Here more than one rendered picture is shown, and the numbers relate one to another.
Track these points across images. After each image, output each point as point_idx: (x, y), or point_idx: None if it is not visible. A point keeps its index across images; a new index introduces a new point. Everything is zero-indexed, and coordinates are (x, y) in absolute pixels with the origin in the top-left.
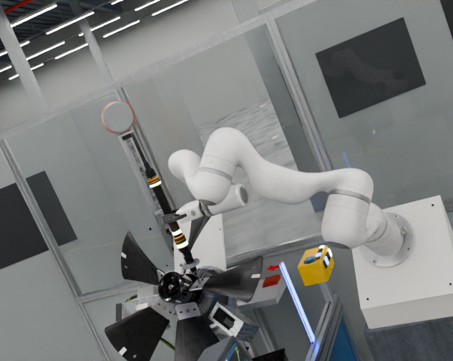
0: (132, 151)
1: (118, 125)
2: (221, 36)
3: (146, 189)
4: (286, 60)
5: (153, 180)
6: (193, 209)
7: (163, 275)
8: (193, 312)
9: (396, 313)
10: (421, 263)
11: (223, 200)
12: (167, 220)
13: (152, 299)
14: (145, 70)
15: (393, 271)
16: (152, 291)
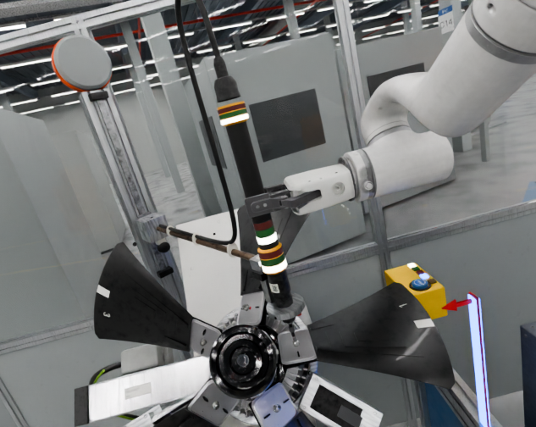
0: (105, 121)
1: (84, 74)
2: None
3: (124, 185)
4: (347, 22)
5: (238, 106)
6: (339, 180)
7: (209, 331)
8: (285, 408)
9: None
10: None
11: (416, 161)
12: (261, 209)
13: (163, 374)
14: (134, 5)
15: None
16: (156, 356)
